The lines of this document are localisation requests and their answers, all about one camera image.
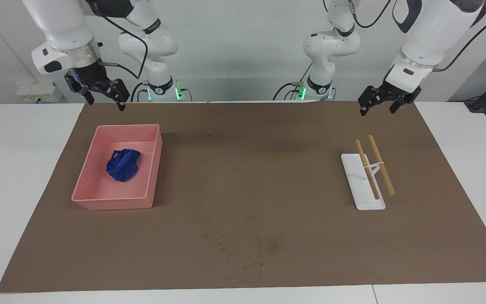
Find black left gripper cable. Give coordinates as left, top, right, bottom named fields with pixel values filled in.
left=432, top=6, right=486, bottom=72

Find pink plastic bin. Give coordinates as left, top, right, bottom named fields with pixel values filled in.
left=71, top=124, right=163, bottom=211

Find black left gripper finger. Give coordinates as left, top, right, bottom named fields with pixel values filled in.
left=389, top=95, right=416, bottom=114
left=358, top=87, right=385, bottom=116

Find blue towel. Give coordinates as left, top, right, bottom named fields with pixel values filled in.
left=106, top=149, right=142, bottom=182

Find black base cable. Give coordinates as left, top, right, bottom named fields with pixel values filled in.
left=130, top=81, right=150, bottom=103
left=273, top=63, right=313, bottom=101

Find black left base cable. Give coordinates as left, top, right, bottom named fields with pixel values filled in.
left=273, top=63, right=313, bottom=101

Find wooden rack rod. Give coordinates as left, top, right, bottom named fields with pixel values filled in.
left=368, top=135, right=396, bottom=196
left=355, top=139, right=381, bottom=200

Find brown table mat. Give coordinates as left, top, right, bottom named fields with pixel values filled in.
left=0, top=101, right=486, bottom=293

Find white towel rack base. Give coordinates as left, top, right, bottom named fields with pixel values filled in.
left=340, top=153, right=386, bottom=211

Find white wall socket box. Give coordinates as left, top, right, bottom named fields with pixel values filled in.
left=16, top=82, right=63, bottom=103

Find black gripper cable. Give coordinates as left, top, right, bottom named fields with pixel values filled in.
left=97, top=13, right=149, bottom=80
left=432, top=6, right=486, bottom=72

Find black right base cable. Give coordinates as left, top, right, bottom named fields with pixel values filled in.
left=130, top=81, right=150, bottom=103

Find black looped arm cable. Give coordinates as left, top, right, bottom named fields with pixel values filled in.
left=348, top=0, right=393, bottom=29

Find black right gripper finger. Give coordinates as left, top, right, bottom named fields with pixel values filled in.
left=64, top=73, right=96, bottom=105
left=100, top=79, right=130, bottom=111

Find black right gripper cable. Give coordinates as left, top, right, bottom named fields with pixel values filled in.
left=97, top=13, right=149, bottom=80

